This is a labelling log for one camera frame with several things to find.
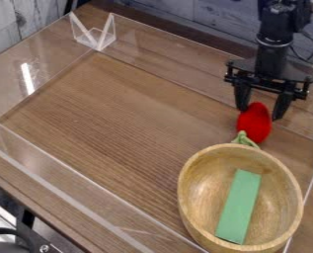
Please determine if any clear acrylic corner bracket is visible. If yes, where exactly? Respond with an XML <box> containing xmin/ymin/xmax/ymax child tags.
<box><xmin>69</xmin><ymin>13</ymin><xmax>117</xmax><ymax>51</ymax></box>

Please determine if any clear acrylic tray wall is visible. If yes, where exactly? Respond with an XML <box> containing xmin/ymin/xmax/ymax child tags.
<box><xmin>0</xmin><ymin>124</ymin><xmax>208</xmax><ymax>253</ymax></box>

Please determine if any black cable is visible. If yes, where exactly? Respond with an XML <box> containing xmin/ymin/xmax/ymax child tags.
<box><xmin>288</xmin><ymin>29</ymin><xmax>313</xmax><ymax>64</ymax></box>

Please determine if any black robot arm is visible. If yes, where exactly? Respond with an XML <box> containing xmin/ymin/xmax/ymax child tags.
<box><xmin>225</xmin><ymin>0</ymin><xmax>313</xmax><ymax>121</ymax></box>

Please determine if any wooden bowl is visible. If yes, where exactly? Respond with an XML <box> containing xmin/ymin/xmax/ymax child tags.
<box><xmin>177</xmin><ymin>143</ymin><xmax>304</xmax><ymax>253</ymax></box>

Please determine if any red plush strawberry toy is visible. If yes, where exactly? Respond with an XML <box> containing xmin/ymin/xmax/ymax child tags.
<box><xmin>232</xmin><ymin>102</ymin><xmax>272</xmax><ymax>148</ymax></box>

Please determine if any green rectangular block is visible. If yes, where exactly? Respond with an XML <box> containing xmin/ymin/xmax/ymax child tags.
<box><xmin>216</xmin><ymin>169</ymin><xmax>261</xmax><ymax>244</ymax></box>

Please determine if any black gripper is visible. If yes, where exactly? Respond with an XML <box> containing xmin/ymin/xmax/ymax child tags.
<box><xmin>225</xmin><ymin>58</ymin><xmax>313</xmax><ymax>121</ymax></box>

